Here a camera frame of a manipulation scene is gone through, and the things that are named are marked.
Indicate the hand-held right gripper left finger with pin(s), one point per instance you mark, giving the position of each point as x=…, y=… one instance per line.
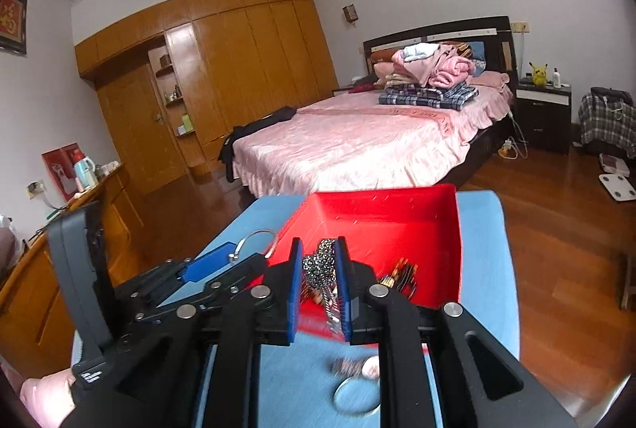
x=295, y=289

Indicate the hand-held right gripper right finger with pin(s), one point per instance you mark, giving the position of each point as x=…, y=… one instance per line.
x=344, y=289

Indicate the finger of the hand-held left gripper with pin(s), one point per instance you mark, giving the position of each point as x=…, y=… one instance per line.
x=208, y=264
x=243, y=271

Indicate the thin silver bangle with charm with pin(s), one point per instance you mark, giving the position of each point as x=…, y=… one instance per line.
x=233, y=256

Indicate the red tin box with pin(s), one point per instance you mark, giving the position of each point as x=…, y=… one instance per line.
x=387, y=229

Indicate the person's left forearm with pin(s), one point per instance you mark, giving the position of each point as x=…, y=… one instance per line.
x=42, y=400

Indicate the wooden sideboard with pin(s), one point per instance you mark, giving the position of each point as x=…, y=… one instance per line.
x=74, y=239

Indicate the white plastic bag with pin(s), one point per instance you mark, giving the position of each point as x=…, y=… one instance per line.
x=7, y=234

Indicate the red poster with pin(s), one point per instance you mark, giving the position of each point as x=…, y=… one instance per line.
x=57, y=174

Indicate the light blue kettle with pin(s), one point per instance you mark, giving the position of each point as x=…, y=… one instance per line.
x=85, y=172

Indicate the wide engraved silver bangle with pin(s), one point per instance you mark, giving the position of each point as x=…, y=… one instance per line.
x=339, y=408

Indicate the green box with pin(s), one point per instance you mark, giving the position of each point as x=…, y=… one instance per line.
x=187, y=124

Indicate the blue table cloth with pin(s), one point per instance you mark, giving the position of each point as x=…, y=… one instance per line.
x=482, y=259

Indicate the bed with pink bedspread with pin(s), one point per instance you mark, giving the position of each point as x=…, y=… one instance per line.
x=348, y=144

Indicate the black clothing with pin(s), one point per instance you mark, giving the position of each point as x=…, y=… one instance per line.
x=258, y=124

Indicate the wooden wardrobe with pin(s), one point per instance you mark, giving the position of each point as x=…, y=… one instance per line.
x=238, y=70

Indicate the dark red cloth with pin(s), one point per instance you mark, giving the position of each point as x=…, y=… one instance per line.
x=365, y=85

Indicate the plaid folded clothes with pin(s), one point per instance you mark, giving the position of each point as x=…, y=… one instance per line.
x=427, y=99

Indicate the pink pillow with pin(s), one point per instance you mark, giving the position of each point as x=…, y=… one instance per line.
x=383, y=71

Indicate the pink folded clothing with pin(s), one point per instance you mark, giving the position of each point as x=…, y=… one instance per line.
x=444, y=67

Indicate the white garment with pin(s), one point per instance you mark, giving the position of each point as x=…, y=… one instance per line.
x=416, y=52

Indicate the dark nightstand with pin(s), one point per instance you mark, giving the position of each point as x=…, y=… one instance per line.
x=544, y=119

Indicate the dark wooden headboard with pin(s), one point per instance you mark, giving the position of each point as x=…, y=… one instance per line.
x=437, y=35

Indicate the yellow plush toy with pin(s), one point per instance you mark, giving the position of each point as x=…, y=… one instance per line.
x=538, y=74

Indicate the white bathroom scale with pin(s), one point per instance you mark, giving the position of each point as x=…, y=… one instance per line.
x=618, y=188

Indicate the white and maroon box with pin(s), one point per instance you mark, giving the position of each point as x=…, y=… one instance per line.
x=613, y=164

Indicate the white bottle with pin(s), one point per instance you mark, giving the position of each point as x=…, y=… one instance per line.
x=557, y=79

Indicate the plaid bag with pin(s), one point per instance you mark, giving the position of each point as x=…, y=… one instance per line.
x=608, y=119

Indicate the wall outlet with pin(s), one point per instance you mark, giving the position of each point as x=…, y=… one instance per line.
x=35, y=189

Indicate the black framed wall picture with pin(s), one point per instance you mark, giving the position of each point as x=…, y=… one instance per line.
x=12, y=20

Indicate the brown wall lamp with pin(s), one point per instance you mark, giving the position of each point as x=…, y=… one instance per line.
x=350, y=14

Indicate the wall socket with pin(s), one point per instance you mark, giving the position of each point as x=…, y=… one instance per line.
x=520, y=26

